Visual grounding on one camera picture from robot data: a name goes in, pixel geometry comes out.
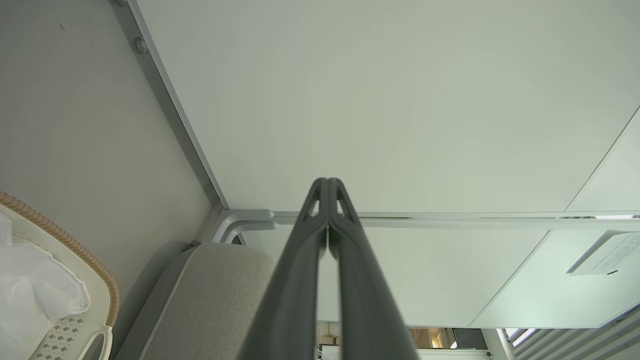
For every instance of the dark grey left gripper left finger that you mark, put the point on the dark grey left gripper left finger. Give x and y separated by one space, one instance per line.
295 280

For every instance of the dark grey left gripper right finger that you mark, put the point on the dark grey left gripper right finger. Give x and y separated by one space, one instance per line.
365 300

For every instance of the grey upholstered seat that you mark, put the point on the grey upholstered seat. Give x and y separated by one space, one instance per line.
210 300

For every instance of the white cloth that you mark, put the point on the white cloth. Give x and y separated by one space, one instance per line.
35 290

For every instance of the white basket with wicker rim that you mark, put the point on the white basket with wicker rim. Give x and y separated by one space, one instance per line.
95 295

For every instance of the grey slatted panel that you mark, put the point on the grey slatted panel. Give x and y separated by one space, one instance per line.
580 340

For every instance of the white paper notice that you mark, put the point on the white paper notice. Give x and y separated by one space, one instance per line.
607 252

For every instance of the grey aluminium partition post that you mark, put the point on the grey aluminium partition post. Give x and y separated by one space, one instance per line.
450 221

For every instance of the grey aluminium partition bottom rail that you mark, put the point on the grey aluminium partition bottom rail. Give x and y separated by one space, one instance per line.
175 110

